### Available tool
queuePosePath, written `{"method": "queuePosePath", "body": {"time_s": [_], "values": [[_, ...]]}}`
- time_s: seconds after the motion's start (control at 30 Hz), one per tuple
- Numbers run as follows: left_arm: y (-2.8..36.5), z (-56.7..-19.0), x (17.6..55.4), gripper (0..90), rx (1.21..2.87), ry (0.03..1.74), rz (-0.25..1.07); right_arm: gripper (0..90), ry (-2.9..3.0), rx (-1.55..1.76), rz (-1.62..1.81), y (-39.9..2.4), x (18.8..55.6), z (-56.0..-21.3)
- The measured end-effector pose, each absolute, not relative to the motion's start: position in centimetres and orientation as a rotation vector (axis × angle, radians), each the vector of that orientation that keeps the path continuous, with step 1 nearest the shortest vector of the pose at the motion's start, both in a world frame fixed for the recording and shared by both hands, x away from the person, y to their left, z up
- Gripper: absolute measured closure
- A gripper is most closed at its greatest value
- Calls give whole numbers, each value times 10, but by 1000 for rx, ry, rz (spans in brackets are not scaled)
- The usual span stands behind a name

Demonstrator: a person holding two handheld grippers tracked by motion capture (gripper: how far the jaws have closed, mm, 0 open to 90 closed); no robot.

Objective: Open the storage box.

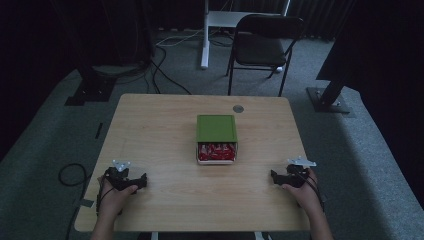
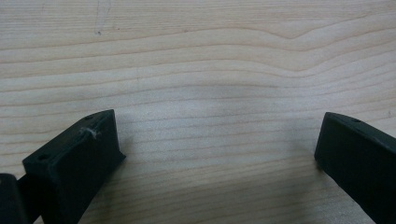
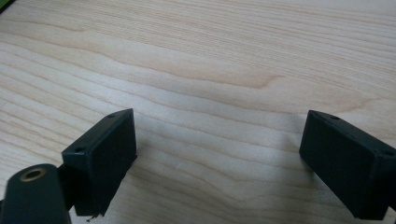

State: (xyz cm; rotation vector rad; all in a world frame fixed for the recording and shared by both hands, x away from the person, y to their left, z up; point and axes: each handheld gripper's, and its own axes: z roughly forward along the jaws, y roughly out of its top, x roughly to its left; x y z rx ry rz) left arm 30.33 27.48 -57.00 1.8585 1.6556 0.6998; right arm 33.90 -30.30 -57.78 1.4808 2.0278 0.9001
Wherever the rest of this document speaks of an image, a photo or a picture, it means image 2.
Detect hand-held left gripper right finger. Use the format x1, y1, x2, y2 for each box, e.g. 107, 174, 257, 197
314, 112, 396, 224

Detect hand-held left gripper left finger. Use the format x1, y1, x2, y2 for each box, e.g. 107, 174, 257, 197
21, 108, 127, 224

